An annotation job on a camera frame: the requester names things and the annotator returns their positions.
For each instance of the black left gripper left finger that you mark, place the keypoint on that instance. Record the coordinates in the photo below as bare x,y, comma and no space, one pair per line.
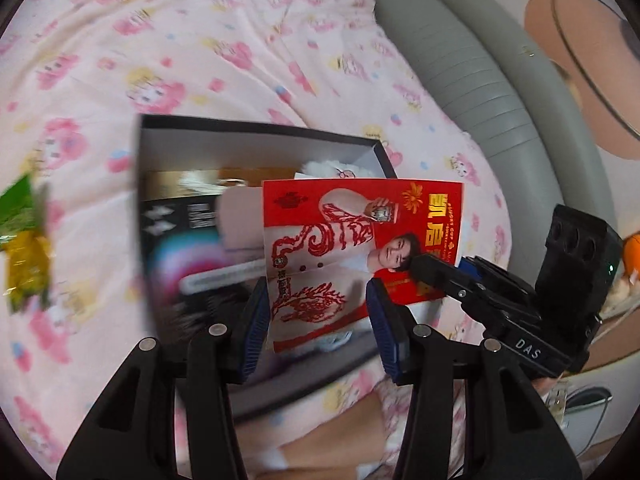
129,433

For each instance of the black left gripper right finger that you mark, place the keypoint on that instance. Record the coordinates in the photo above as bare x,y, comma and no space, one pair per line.
508,431

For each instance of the beige pink cloth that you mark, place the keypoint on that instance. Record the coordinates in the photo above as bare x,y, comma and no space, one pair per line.
240,218

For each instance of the black cardboard storage box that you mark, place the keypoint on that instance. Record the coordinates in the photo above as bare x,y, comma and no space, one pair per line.
190,156

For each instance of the pink cartoon print blanket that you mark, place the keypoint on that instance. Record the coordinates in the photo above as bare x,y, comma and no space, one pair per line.
76,75

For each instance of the green yellow corn snack bag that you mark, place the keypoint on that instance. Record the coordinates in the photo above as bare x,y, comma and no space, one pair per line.
26,246

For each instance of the red portrait poster card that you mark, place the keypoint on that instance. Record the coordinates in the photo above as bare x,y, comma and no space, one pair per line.
326,238

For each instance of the grey padded headboard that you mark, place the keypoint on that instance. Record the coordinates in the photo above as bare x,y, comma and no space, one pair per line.
493,81

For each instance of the white fluffy plush toy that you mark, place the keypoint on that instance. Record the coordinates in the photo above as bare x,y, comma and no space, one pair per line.
331,169

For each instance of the black box with colourful print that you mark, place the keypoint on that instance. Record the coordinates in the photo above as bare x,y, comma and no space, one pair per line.
191,280

